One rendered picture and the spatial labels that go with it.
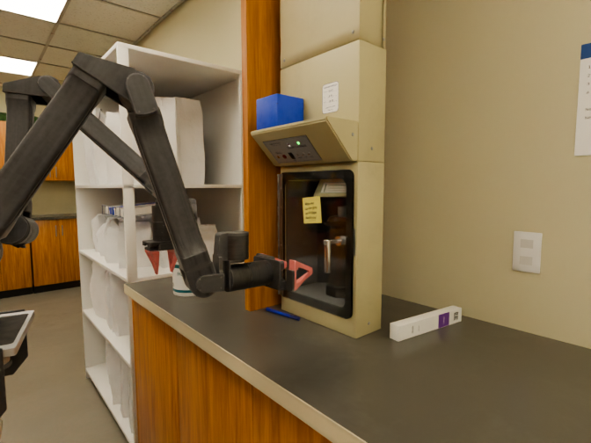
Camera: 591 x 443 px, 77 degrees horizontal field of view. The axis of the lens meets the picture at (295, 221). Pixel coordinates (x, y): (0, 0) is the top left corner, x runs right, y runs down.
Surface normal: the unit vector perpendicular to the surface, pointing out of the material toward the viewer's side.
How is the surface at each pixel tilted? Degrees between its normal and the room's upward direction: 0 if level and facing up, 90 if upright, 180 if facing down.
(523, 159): 90
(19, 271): 90
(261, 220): 90
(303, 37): 90
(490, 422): 0
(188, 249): 80
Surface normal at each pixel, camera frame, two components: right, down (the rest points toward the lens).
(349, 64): -0.76, 0.06
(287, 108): 0.65, 0.07
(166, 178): 0.41, 0.08
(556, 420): 0.00, -1.00
